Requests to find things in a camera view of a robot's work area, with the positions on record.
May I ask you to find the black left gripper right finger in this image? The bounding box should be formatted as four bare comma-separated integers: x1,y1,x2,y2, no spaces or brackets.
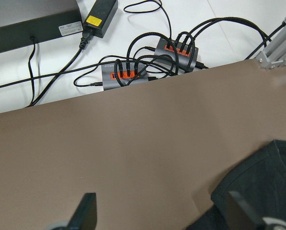
228,191,266,230

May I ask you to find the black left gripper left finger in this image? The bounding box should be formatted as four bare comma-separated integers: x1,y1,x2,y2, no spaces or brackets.
66,193,96,230

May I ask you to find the black printed t-shirt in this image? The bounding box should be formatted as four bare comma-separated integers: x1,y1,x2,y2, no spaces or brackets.
187,139,286,230

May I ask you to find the grey orange USB hub near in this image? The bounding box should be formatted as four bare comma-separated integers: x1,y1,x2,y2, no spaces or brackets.
101,62,148,91

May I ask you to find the grey orange usb hub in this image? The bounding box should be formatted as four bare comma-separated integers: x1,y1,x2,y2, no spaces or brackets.
155,38,199,72
101,62,148,91

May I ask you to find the grey orange USB hub far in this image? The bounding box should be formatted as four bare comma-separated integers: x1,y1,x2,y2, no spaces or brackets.
155,38,199,72

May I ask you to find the black power adapter brick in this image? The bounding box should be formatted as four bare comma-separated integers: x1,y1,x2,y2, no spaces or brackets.
83,0,118,38

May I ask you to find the long black device box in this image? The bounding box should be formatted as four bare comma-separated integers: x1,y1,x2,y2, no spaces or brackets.
0,0,83,53

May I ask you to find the aluminium frame post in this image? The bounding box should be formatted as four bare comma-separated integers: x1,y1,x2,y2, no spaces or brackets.
255,18,286,69

